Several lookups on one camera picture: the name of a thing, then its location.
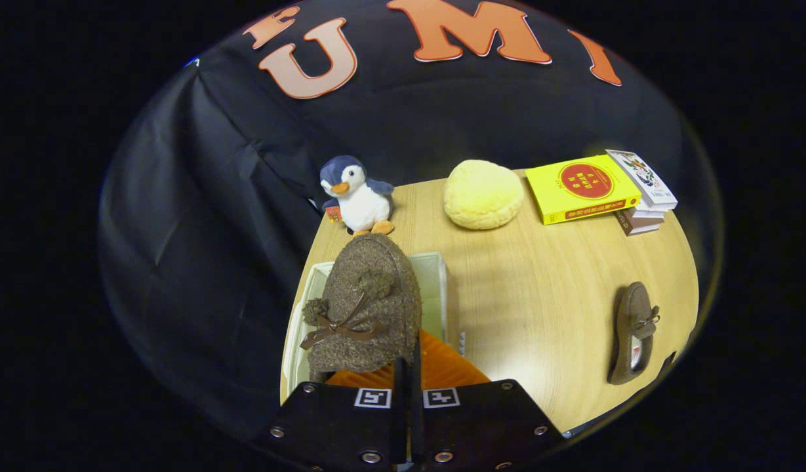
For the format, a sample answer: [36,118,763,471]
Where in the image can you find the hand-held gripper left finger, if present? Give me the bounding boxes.
[255,357,407,472]

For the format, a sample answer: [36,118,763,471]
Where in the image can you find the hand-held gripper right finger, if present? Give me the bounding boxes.
[409,328,564,472]

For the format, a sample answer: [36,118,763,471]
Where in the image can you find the brown woolly shoe with bow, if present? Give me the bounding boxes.
[300,233,423,382]
[607,282,661,385]

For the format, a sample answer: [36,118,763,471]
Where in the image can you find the beige fabric storage box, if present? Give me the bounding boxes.
[280,251,449,404]

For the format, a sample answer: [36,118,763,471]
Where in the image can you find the yellow round plush cushion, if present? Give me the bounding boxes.
[443,159,525,231]

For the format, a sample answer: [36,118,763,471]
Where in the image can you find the penguin plush toy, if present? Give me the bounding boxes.
[319,155,395,237]

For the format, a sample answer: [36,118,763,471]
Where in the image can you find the black backdrop cloth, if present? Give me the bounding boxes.
[98,0,712,440]

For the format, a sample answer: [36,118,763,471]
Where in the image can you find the brown book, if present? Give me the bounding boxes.
[614,208,664,237]

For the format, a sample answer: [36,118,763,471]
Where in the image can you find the yellow book with red circle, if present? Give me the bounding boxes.
[525,155,642,226]

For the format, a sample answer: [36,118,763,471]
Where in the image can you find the white illustrated book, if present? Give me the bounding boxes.
[605,149,679,212]

